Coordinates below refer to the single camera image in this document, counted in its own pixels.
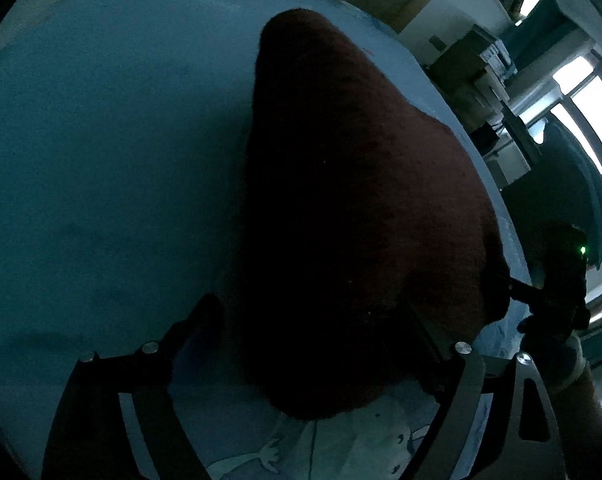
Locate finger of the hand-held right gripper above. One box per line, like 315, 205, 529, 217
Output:
496, 270, 538, 307

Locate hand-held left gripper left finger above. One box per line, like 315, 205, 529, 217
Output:
41, 293, 223, 480

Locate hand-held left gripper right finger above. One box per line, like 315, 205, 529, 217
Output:
405, 307, 568, 480

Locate dark red sweater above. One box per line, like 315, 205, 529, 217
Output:
221, 7, 512, 422

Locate person's right hand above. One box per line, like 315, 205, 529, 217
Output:
517, 316, 590, 393

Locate dark chair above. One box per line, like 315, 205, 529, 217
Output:
501, 160, 582, 281

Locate white cabinet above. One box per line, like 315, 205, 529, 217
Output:
483, 137, 538, 189

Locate window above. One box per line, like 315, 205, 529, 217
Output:
551, 54, 602, 147

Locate stacked cardboard boxes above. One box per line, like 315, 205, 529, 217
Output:
427, 25, 518, 128

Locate teal curtain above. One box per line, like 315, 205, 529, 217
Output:
501, 0, 598, 67

